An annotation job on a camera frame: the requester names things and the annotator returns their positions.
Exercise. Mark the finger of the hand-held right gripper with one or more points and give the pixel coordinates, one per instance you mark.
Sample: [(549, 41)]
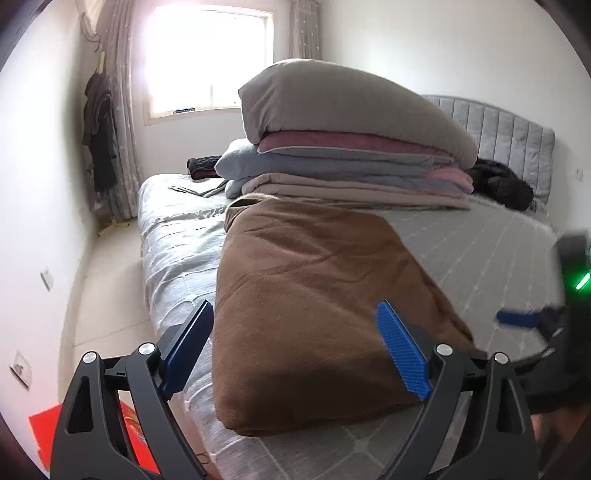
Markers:
[(517, 318)]

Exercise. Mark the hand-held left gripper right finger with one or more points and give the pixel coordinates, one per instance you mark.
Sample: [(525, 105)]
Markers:
[(404, 355)]

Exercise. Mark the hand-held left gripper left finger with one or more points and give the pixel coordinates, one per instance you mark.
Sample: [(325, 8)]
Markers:
[(189, 346)]

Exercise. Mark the brown jacket with fleece collar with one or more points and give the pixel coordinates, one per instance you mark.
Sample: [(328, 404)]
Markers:
[(314, 300)]

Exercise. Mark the dark hanging clothes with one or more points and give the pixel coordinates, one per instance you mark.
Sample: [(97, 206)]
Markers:
[(101, 138)]

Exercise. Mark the person's right hand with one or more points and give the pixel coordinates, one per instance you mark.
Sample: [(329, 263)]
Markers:
[(554, 429)]

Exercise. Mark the bed with grey checked cover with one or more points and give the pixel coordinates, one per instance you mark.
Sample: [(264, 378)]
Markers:
[(485, 258)]

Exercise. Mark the black puffer jacket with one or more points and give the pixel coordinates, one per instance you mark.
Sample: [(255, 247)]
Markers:
[(503, 187)]

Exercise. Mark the light pink folded blanket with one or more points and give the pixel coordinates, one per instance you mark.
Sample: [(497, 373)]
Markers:
[(450, 177)]

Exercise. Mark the flat grey sheet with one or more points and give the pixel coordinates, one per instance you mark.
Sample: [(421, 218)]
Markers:
[(198, 188)]

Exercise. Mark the red box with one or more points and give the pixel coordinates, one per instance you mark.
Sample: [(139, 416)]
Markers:
[(46, 429)]

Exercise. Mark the black garment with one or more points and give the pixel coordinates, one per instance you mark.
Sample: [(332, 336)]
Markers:
[(203, 165)]

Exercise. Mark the grey padded headboard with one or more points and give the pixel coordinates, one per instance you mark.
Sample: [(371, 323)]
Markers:
[(508, 134)]

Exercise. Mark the blue-grey folded blanket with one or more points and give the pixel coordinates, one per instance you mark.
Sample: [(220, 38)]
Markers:
[(277, 164)]

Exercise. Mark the grey patterned curtain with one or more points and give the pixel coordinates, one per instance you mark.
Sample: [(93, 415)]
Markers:
[(304, 27), (124, 138)]

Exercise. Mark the mauve folded blanket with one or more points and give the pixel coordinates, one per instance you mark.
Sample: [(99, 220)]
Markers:
[(323, 141)]

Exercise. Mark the window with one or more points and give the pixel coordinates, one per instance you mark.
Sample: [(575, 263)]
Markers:
[(207, 60)]

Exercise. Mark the white wall socket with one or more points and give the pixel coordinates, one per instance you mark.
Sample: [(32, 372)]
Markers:
[(21, 369), (578, 173), (47, 278)]

